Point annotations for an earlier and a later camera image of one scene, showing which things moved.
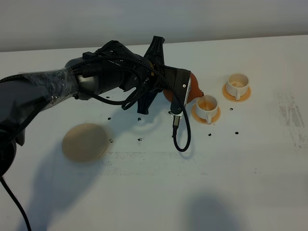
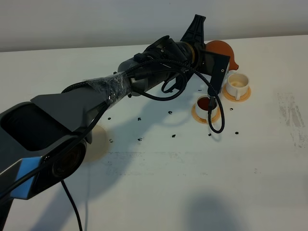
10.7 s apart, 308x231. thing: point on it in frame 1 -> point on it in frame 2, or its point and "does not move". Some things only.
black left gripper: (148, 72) -> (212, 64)
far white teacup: (237, 84) does not move
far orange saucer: (231, 98) does not move
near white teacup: (206, 107) does not move
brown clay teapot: (195, 91) -> (221, 47)
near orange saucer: (194, 113) does not move
